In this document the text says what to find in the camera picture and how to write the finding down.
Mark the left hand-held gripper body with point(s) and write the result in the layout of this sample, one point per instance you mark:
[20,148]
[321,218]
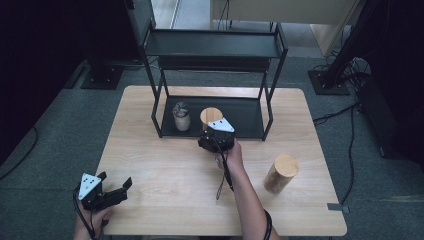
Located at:
[89,186]

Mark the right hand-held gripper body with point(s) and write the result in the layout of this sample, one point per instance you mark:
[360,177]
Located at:
[218,140]

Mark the tall wooden cylinder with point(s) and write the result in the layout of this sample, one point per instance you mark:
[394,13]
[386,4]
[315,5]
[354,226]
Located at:
[210,114]

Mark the small jar with metal lid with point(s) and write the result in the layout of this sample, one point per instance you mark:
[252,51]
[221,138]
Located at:
[182,118]

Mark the light wooden cylinder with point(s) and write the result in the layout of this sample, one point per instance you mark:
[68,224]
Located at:
[280,175]

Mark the black metal shelf rack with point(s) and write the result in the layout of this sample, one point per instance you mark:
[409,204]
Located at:
[213,43]

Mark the person's right hand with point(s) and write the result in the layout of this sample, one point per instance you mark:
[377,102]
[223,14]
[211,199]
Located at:
[235,158]

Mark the person's left hand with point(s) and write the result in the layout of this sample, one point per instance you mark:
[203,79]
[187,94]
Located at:
[90,223]

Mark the black wristband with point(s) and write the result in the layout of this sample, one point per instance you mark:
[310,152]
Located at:
[268,223]

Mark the black stand with square base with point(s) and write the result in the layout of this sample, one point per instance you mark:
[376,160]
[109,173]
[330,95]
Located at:
[101,77]

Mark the black slanted stand with base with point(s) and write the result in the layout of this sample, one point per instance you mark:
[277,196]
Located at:
[328,83]

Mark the grey tape strip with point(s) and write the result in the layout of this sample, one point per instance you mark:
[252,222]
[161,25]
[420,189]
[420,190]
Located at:
[336,207]

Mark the black upright panel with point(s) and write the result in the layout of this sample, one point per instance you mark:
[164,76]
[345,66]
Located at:
[140,20]

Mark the beige cabinet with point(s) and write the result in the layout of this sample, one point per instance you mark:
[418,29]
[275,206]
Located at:
[286,10]

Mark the black box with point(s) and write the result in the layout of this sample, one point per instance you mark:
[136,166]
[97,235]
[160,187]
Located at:
[383,120]

